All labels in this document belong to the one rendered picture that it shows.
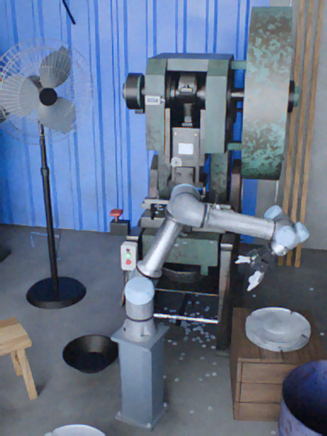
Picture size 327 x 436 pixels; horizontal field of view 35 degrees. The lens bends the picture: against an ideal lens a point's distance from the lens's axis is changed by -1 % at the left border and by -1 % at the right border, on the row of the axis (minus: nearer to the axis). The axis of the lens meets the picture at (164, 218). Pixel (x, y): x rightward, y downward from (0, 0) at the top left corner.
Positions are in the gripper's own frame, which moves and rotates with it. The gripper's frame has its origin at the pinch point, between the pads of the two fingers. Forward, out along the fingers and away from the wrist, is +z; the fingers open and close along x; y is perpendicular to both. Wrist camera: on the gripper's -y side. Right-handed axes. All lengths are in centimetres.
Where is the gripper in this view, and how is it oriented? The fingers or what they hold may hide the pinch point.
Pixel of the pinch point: (242, 277)
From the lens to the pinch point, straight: 230.2
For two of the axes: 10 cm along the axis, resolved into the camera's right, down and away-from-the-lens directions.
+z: -7.1, 5.9, 3.8
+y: -6.5, -3.5, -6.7
